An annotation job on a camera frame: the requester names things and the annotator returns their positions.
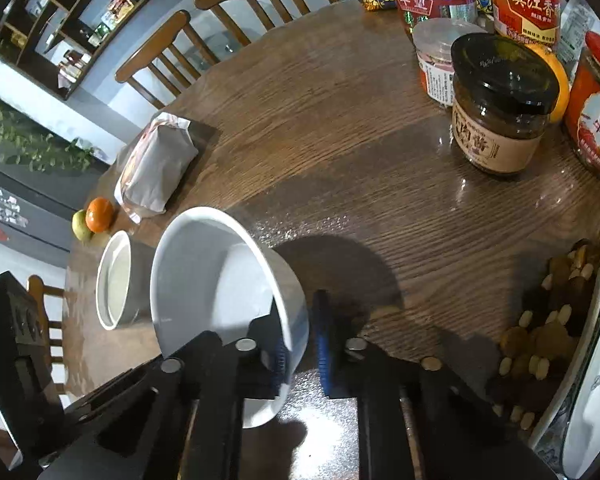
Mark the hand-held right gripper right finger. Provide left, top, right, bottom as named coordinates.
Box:
left=312, top=289, right=556, bottom=480

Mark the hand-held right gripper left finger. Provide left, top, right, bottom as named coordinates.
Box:
left=37, top=310, right=289, bottom=480

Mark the medium white bowl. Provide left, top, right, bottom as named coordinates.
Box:
left=150, top=206, right=311, bottom=429

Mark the white straight-sided ramekin bowl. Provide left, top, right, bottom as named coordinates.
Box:
left=95, top=230, right=156, bottom=331

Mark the green pear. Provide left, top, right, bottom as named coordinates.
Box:
left=71, top=208, right=94, bottom=241

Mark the cluster of fridge magnets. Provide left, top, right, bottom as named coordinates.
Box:
left=0, top=180, right=28, bottom=241

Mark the orange fruit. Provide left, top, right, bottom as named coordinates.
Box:
left=85, top=197, right=116, bottom=234

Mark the wooden beaded trivet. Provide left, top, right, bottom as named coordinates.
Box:
left=487, top=230, right=600, bottom=431

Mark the bagged bread packet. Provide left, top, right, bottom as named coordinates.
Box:
left=114, top=111, right=199, bottom=224

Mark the blue patterned square plate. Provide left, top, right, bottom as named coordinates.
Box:
left=527, top=225, right=600, bottom=466

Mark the dark-lid brown sauce jar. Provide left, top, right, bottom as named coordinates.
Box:
left=450, top=32, right=561, bottom=177

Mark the clear-lid red sauce jar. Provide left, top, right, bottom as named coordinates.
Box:
left=412, top=17, right=486, bottom=107

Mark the round glass table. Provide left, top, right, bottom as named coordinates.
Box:
left=180, top=30, right=261, bottom=77

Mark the yellow citrus fruit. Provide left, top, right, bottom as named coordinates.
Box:
left=525, top=42, right=572, bottom=124

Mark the red-lid chili sauce jar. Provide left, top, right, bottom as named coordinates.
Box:
left=562, top=30, right=600, bottom=181

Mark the row of shelf jars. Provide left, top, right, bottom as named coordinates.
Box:
left=10, top=0, right=181, bottom=81

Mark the yellow-capped vinegar bottle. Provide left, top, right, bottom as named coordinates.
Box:
left=486, top=0, right=563, bottom=53

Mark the white green packet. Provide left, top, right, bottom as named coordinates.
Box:
left=557, top=0, right=600, bottom=78

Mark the dark wooden wall shelf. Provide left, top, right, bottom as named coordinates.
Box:
left=0, top=0, right=201, bottom=101

